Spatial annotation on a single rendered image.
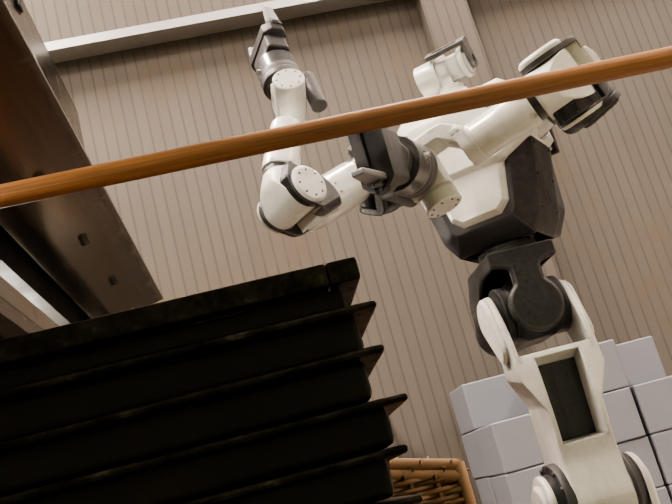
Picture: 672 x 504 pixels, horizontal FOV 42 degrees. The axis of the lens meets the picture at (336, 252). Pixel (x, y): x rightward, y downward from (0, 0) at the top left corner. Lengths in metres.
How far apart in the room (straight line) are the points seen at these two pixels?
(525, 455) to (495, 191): 2.88
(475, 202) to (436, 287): 3.71
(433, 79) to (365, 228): 3.64
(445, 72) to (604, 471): 0.81
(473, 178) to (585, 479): 0.57
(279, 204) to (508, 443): 2.94
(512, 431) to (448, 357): 1.00
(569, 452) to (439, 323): 3.75
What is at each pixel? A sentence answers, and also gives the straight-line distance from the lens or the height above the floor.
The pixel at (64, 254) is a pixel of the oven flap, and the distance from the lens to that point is 2.01.
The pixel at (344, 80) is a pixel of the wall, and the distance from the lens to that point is 5.78.
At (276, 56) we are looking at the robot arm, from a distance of 1.88.
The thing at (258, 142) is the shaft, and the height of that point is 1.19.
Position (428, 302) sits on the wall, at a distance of 5.32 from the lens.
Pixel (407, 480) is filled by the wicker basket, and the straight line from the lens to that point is 0.82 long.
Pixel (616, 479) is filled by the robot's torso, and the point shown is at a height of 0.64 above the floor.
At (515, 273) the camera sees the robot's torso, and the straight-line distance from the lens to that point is 1.64.
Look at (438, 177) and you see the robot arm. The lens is 1.43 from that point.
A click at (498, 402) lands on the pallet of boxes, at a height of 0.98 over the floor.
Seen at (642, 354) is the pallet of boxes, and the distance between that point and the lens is 5.07.
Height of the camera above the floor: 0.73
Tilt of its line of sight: 15 degrees up
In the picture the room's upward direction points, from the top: 15 degrees counter-clockwise
